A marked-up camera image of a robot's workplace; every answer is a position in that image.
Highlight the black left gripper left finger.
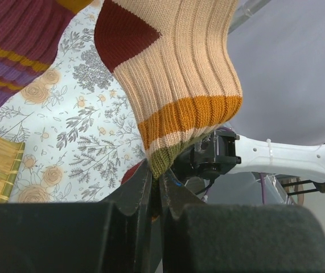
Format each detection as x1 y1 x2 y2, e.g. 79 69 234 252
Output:
0 162 152 272

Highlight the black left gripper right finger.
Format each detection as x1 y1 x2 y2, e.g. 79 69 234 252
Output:
159 171 325 272

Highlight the beige striped sock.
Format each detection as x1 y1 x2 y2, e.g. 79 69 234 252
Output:
94 0 242 178

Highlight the maroon purple striped sock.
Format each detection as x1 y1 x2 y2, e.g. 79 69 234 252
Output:
0 1 75 107

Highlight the maroon sock with orange cuff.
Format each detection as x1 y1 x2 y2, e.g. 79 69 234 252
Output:
56 0 93 14

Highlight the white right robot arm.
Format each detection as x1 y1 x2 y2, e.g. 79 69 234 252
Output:
172 130 325 183

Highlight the white drying rack stand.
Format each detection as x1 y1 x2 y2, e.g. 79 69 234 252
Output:
228 0 270 34

